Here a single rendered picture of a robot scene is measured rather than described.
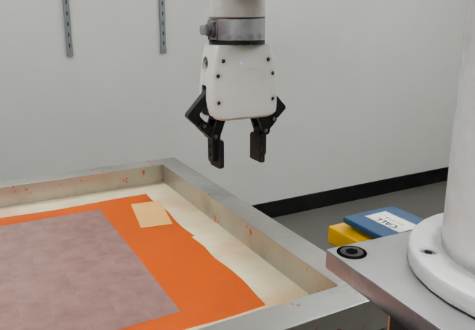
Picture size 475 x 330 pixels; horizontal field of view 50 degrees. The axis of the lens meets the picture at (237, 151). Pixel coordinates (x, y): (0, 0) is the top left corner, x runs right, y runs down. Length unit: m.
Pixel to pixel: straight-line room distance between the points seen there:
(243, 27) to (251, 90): 0.08
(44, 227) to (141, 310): 0.29
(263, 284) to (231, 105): 0.23
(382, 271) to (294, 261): 0.35
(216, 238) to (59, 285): 0.22
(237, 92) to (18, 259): 0.35
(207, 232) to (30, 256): 0.24
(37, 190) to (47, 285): 0.30
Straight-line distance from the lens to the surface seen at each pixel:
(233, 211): 0.73
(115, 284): 0.63
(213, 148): 0.70
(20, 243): 0.78
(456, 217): 0.26
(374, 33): 3.59
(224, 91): 0.67
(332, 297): 0.53
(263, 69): 0.70
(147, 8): 2.77
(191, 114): 0.68
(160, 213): 0.83
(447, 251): 0.27
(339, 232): 0.78
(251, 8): 0.67
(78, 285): 0.64
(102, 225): 0.80
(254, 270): 0.65
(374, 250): 0.29
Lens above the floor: 1.26
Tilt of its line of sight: 15 degrees down
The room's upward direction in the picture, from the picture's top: straight up
